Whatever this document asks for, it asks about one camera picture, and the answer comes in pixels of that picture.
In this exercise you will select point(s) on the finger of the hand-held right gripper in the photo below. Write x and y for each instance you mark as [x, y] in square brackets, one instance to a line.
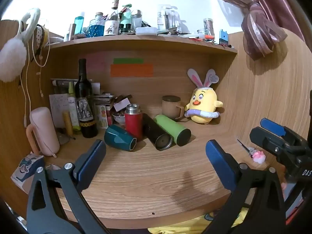
[264, 139]
[274, 127]

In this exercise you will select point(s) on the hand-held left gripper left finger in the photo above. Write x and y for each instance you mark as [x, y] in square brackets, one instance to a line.
[90, 160]

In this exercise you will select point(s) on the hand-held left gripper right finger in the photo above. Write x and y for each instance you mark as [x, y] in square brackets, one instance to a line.
[219, 163]

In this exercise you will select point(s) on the teal faceted cup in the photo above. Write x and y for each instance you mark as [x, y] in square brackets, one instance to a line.
[119, 137]

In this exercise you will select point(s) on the green tumbler cup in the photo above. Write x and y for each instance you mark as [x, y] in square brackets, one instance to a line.
[171, 128]

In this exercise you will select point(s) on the pink and white small toy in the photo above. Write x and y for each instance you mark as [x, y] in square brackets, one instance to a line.
[258, 156]

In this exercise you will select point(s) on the thin black pen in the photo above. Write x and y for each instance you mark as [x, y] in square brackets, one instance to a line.
[243, 145]

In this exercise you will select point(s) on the yellow candle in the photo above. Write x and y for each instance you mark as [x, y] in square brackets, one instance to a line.
[67, 124]

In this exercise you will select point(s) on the colourful small carton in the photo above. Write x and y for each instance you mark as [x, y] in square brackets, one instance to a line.
[102, 117]

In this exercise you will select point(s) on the small bowl of snacks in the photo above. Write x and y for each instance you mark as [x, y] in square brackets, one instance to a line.
[119, 118]

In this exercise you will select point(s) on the dark wine bottle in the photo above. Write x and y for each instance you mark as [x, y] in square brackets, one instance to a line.
[84, 107]

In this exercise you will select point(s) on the green slim bottle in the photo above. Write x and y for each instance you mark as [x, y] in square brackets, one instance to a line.
[72, 109]

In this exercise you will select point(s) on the red thermos bottle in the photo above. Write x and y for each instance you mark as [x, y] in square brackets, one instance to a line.
[133, 124]

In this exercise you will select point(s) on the yellow chick plush toy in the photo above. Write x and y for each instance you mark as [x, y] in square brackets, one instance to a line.
[203, 103]

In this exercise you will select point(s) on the white dotted card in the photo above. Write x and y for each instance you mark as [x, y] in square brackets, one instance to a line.
[58, 107]

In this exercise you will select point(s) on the printed tissue box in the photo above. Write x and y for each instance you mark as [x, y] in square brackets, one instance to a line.
[26, 168]

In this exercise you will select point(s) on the black thermos bottle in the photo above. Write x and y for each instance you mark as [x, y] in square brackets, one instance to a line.
[156, 134]

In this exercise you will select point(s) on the yellow printed cloth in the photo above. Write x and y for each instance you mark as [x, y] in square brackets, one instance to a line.
[185, 225]

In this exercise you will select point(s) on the brown mug with lid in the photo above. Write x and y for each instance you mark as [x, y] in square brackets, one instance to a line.
[170, 108]

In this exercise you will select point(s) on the pink sticky note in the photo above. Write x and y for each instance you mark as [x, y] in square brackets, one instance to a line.
[96, 62]

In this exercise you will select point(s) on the orange sticky note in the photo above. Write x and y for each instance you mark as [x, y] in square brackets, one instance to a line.
[131, 70]

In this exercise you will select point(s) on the blue plastic block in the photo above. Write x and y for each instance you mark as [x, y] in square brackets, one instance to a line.
[223, 37]

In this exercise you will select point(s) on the pink curtain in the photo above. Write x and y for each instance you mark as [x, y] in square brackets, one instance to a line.
[260, 24]

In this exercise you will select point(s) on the green sticky note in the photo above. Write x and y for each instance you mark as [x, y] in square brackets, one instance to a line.
[128, 61]

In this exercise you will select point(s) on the small glass jar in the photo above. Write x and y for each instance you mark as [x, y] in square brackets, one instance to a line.
[201, 33]

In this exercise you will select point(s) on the clear jar with dark contents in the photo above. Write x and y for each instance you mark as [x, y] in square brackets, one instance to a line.
[209, 26]

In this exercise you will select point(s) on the white fluffy earmuffs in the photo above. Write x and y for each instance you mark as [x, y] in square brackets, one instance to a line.
[12, 58]

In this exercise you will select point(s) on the wooden shelf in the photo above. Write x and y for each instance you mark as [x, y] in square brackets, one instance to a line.
[146, 41]

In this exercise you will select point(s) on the dotted headband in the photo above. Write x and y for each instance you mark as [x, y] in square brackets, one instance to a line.
[40, 39]

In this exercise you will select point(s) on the blue patterned glass bottle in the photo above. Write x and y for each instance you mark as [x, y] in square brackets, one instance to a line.
[96, 28]

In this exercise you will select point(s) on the blue liquid bottle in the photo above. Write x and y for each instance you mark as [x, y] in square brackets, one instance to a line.
[79, 24]

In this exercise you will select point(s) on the clear bottle with picture label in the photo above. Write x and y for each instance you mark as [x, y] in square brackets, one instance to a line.
[112, 24]

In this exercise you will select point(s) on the white flat box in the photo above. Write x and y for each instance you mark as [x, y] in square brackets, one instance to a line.
[146, 31]

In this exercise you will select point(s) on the mint green bottle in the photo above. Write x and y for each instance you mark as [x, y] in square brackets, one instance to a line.
[126, 19]

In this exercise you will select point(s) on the clear pump bottle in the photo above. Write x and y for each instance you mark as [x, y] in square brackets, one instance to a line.
[165, 17]

